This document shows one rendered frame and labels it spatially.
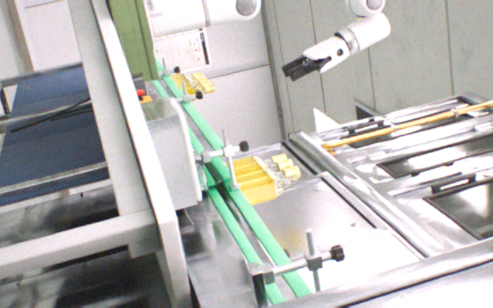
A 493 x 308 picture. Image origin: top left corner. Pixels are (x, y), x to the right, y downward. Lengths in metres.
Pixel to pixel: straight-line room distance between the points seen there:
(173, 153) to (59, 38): 6.21
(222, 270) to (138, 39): 0.66
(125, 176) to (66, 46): 6.39
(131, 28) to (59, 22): 5.95
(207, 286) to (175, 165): 0.32
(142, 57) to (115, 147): 0.43
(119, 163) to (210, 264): 0.28
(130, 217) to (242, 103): 6.88
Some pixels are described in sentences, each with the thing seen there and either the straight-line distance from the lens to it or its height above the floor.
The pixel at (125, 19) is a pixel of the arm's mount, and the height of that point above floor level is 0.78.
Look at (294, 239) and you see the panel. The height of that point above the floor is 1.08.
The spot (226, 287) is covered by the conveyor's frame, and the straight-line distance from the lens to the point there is 1.35.
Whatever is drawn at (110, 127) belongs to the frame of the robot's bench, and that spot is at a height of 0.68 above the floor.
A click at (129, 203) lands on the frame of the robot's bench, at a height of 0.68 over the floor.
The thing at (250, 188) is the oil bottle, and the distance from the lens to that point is 1.84.
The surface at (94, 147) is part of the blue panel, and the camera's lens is 2.10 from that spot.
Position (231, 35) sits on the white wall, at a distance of 7.93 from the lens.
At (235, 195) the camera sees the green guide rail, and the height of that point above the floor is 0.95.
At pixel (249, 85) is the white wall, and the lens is 8.09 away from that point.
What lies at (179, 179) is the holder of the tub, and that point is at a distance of 1.56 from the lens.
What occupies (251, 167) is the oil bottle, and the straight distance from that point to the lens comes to 1.96.
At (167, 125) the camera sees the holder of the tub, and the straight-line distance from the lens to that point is 1.51.
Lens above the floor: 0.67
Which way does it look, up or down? 11 degrees up
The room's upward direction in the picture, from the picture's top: 75 degrees clockwise
